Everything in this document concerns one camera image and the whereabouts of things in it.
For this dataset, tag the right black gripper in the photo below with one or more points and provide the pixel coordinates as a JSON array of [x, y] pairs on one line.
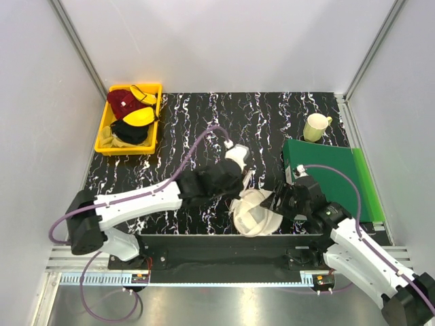
[[283, 190]]

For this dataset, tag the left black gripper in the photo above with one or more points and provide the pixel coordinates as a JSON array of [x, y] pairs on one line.
[[238, 190]]

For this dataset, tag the white mesh laundry bag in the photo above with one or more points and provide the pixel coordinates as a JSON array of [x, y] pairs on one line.
[[250, 218]]

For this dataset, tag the mustard yellow bra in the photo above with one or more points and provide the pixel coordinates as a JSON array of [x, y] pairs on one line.
[[107, 139]]

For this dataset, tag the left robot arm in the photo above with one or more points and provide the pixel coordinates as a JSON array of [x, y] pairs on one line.
[[92, 224]]

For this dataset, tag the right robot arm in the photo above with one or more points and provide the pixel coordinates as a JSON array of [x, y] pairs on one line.
[[404, 297]]

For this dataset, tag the black bra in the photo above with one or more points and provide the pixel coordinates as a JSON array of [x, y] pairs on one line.
[[129, 134]]

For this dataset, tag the bright yellow bra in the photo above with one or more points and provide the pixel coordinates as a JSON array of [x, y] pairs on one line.
[[146, 115]]

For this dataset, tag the dark red bra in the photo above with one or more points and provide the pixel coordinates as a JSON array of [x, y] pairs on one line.
[[122, 103]]

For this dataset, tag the pale green mug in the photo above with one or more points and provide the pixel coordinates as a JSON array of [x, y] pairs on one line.
[[315, 127]]

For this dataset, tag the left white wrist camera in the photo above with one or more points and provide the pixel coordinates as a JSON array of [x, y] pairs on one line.
[[238, 154]]

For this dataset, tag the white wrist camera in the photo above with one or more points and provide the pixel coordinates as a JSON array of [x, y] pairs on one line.
[[300, 171], [238, 154]]

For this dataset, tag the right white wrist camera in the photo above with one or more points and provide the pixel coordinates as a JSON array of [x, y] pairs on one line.
[[300, 171]]

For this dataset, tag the green ring binder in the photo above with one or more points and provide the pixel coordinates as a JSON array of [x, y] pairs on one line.
[[350, 161]]

